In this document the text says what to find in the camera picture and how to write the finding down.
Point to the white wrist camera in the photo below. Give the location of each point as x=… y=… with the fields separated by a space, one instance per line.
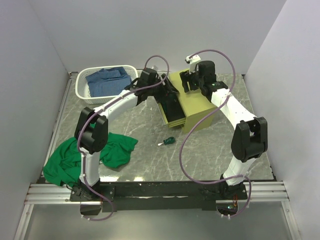
x=192 y=61
x=154 y=67

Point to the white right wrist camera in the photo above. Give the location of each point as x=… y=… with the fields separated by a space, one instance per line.
x=192 y=61

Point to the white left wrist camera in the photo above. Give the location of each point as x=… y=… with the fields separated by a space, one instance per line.
x=154 y=67

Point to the green stubby screwdriver orange cap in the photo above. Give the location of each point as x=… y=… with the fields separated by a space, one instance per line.
x=173 y=98

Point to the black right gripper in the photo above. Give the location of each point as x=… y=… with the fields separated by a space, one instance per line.
x=186 y=78

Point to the green cloth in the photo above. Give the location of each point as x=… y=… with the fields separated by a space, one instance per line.
x=64 y=165

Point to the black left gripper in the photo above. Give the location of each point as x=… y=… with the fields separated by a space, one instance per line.
x=168 y=88

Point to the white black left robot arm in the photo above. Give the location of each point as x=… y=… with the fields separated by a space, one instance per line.
x=92 y=129

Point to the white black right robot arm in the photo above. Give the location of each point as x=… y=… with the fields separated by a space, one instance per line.
x=250 y=137

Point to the aluminium frame rail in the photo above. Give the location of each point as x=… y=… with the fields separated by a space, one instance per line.
x=50 y=194

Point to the yellow-green metal tool cabinet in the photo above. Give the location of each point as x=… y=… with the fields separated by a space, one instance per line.
x=194 y=105

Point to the blue checked shirt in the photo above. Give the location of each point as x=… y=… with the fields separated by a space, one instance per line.
x=108 y=82

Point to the yellow-green cabinet top drawer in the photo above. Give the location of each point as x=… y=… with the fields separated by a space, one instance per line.
x=172 y=113

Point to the white plastic laundry basket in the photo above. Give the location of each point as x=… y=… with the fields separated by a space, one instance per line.
x=82 y=88

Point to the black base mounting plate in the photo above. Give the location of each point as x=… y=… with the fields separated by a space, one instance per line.
x=156 y=195

